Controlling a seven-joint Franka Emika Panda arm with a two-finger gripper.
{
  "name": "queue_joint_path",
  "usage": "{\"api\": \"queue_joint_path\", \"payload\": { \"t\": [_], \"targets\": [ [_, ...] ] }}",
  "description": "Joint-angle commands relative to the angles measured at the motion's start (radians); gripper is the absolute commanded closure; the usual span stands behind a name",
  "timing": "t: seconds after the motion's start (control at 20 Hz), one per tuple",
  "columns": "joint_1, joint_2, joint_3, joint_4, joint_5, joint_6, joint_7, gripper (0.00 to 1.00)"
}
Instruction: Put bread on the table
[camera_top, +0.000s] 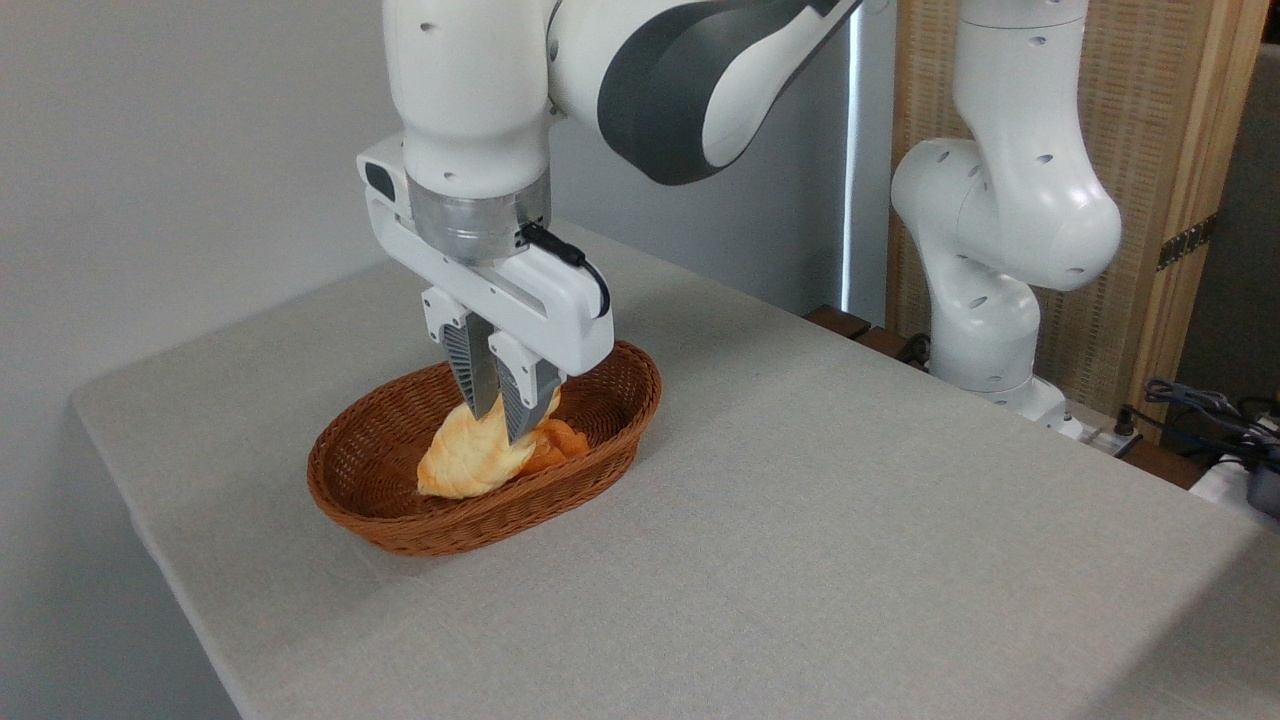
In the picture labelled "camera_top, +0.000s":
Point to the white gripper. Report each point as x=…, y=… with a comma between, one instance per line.
x=560, y=310

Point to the pale golden bread loaf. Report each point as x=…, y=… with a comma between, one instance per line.
x=465, y=460

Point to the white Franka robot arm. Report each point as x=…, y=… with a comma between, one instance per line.
x=1000, y=200

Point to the orange croissant bread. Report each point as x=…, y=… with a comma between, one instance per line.
x=560, y=442

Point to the brown woven wicker basket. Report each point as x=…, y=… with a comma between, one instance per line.
x=450, y=532

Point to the dark metal screen hinge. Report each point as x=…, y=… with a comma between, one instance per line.
x=1186, y=243

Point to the wooden woven folding screen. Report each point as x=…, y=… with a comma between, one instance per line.
x=1150, y=120

